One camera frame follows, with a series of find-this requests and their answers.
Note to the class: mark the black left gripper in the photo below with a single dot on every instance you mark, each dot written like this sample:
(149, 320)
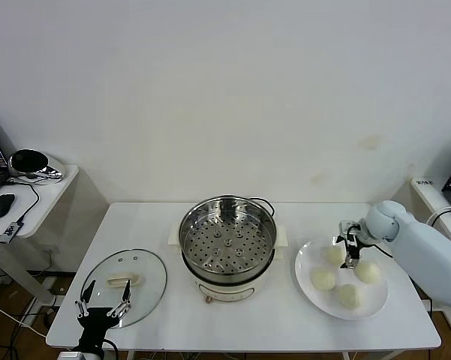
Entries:
(94, 326)

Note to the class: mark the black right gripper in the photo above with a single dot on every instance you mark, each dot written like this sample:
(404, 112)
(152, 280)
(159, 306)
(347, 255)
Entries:
(354, 242)

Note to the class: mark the white steamed baozi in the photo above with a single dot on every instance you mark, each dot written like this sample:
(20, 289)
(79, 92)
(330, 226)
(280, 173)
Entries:
(349, 296)
(323, 279)
(334, 257)
(367, 272)

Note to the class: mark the round glass pot lid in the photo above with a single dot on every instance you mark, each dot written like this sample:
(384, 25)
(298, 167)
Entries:
(142, 262)

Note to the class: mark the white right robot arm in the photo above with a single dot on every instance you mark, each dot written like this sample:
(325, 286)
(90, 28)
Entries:
(416, 247)

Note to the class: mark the perforated steel steamer basket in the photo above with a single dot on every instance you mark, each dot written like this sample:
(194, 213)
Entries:
(247, 240)

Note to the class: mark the round white plate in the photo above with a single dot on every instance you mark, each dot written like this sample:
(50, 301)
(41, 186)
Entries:
(315, 300)

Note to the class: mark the small printed label sticker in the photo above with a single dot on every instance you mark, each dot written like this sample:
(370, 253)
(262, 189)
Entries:
(424, 183)

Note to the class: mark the small grey usb hub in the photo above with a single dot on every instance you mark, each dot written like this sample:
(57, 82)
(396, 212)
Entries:
(9, 232)

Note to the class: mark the cream electric cooker pot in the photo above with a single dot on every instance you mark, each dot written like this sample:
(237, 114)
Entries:
(229, 290)

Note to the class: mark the black computer mouse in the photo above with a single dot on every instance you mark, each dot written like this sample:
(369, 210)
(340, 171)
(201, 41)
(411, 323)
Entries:
(0, 206)

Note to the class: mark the shiny chrome rounded device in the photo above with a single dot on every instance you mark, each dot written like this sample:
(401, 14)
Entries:
(49, 168)

